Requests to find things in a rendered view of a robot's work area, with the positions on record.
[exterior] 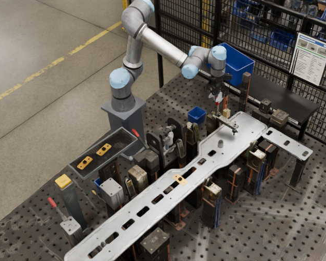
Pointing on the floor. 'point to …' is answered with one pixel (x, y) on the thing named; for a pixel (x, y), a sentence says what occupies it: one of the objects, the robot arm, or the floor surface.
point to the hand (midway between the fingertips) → (217, 99)
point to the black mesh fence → (251, 47)
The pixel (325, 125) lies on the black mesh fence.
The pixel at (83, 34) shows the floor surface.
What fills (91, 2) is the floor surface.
